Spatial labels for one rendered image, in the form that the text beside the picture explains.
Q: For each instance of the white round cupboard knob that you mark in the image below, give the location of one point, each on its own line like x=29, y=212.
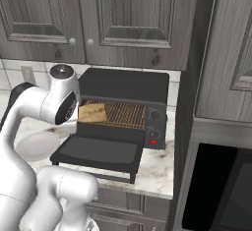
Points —
x=72, y=41
x=90, y=41

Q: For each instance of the black toaster oven temperature knob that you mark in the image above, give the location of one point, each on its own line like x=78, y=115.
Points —
x=154, y=114

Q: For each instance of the grey wall socket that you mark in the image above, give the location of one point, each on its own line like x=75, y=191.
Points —
x=28, y=75

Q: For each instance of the black toaster oven door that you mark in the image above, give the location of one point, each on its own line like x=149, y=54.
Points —
x=98, y=150

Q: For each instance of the black toaster oven timer knob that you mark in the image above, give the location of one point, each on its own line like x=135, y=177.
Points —
x=152, y=132

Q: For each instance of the white plate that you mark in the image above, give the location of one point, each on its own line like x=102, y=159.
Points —
x=37, y=145

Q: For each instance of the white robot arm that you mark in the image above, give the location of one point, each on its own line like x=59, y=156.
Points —
x=19, y=182

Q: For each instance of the black built-in oven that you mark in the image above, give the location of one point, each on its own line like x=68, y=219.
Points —
x=223, y=189

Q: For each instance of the grey drawer front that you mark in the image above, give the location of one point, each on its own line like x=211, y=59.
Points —
x=131, y=210

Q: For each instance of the black toaster oven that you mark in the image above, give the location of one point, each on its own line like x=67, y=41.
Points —
x=131, y=86

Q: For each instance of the grey wood cupboard door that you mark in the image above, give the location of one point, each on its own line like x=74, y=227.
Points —
x=36, y=12
x=138, y=15

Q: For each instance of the tan rectangular slab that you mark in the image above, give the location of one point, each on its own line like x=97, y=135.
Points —
x=93, y=112

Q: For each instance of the tall grey wood cupboard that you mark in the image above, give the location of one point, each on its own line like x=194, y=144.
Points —
x=226, y=51

